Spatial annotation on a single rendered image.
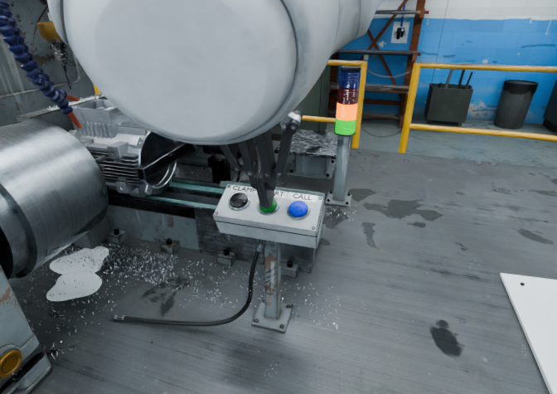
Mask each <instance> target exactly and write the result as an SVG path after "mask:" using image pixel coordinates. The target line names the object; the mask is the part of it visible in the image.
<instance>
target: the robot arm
mask: <svg viewBox="0 0 557 394"><path fill-rule="evenodd" d="M381 2H382V0H47V3H48V7H49V10H50V13H51V17H52V20H53V22H54V25H55V28H56V32H57V33H58V35H59V36H60V38H61V39H62V41H63V42H64V43H65V44H66V45H67V46H68V45H69V46H70V48H71V50H72V51H73V52H74V54H75V56H76V58H77V60H78V61H79V63H80V64H81V66H82V67H83V69H84V71H85V73H86V74H87V76H88V77H89V78H90V79H91V80H92V82H93V83H94V85H95V86H96V87H97V88H98V89H99V90H100V92H101V93H102V94H103V95H104V96H105V97H106V98H107V99H108V100H109V101H110V102H111V103H112V104H114V105H115V106H116V107H117V108H118V109H119V110H120V111H121V112H122V113H123V114H124V115H125V116H126V117H127V118H129V119H130V120H132V121H133V122H134V123H135V124H138V125H139V126H141V127H143V128H145V129H146V130H148V131H151V132H153V133H155V134H158V135H161V136H163V137H164V138H167V139H172V140H176V141H179V142H183V143H191V144H199V145H219V146H220V148H221V150H222V151H223V153H224V155H225V156H226V158H227V159H228V161H229V163H230V165H231V167H232V168H233V169H234V170H235V171H236V172H240V171H241V170H242V171H245V172H246V174H247V175H248V176H249V182H250V185H251V187H252V188H256V190H257V193H258V197H259V204H260V206H261V207H266V208H270V207H271V204H272V201H273V199H274V190H275V188H276V185H277V183H278V179H277V176H280V177H282V176H283V175H284V172H285V169H286V167H287V164H288V157H289V153H290V149H291V145H292V141H293V135H294V134H295V133H296V131H297V130H298V127H299V125H300V122H301V119H302V117H303V113H302V112H301V111H299V110H295V111H294V112H292V111H293V110H294V109H295V108H296V107H297V106H298V105H299V104H300V102H301V101H302V100H303V99H304V98H305V97H306V96H307V94H308V92H309V91H310V90H311V88H312V87H313V86H314V85H315V83H316V82H317V80H318V78H319V77H320V75H321V74H322V72H323V71H324V69H325V67H326V65H327V62H328V60H329V57H330V56H331V55H332V54H334V53H335V52H337V51H338V50H340V49H341V48H342V47H344V46H345V45H346V44H348V43H349V42H351V41H353V40H354V39H356V38H358V37H360V36H364V35H365V34H366V32H367V30H368V28H369V26H370V24H371V21H372V18H373V16H374V15H375V12H376V10H377V9H378V7H379V6H380V4H381ZM280 121H281V122H280ZM279 122H280V125H281V130H283V134H282V137H281V140H280V145H279V151H278V160H277V162H275V156H274V148H273V143H272V138H271V133H270V129H271V128H273V127H274V126H275V125H276V124H278V123H279ZM254 142H256V143H257V148H258V151H259V160H260V163H259V160H258V157H257V153H256V148H255V145H254ZM258 165H259V166H258Z"/></svg>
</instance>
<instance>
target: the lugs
mask: <svg viewBox="0 0 557 394"><path fill-rule="evenodd" d="M69 133H70V134H71V135H73V136H74V137H75V138H76V139H80V137H81V135H80V132H79V131H77V130H73V129H70V131H69ZM143 141H144V140H143V139H141V138H140V137H139V136H131V139H130V141H129V143H128V145H129V146H130V147H132V148H135V149H141V147H142V145H143ZM177 172H178V167H177V166H176V167H175V170H174V173H173V175H172V176H176V175H177ZM152 190H153V188H152V187H149V186H148V185H140V187H139V189H138V191H139V192H141V193H142V194H144V195H151V193H152Z"/></svg>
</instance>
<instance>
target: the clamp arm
mask: <svg viewBox="0 0 557 394"><path fill-rule="evenodd" d="M195 147H197V146H196V145H195V144H191V143H183V142H180V143H178V144H176V145H174V146H173V147H171V148H169V149H168V150H166V151H165V152H163V153H161V154H159V155H158V156H157V157H155V158H153V159H151V160H149V161H147V162H146V163H144V164H143V165H141V166H139V167H138V168H137V171H138V178H139V179H141V180H147V179H148V178H150V177H151V176H152V175H154V174H155V173H157V172H159V171H160V170H162V169H163V168H165V167H166V166H167V165H169V164H170V163H172V162H174V161H175V160H177V159H178V158H180V157H181V156H182V155H184V154H185V153H187V152H189V151H190V150H192V149H193V148H195Z"/></svg>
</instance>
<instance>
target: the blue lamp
mask: <svg viewBox="0 0 557 394"><path fill-rule="evenodd" d="M339 73H340V74H339V87H341V88H346V89H355V88H359V87H360V81H361V71H341V70H340V72H339Z"/></svg>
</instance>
